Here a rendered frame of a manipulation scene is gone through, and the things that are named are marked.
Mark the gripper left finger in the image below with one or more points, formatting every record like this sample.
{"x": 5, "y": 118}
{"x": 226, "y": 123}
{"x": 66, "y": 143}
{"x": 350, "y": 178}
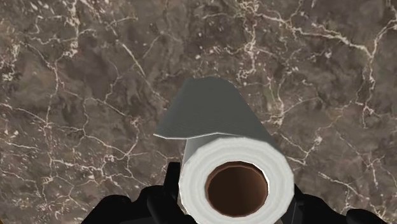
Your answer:
{"x": 158, "y": 203}

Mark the white paper towel roll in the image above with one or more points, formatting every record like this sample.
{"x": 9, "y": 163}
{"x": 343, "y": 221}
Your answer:
{"x": 235, "y": 145}

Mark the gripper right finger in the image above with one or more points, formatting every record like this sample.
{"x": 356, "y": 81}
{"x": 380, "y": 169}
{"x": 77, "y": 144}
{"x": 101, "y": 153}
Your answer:
{"x": 319, "y": 211}

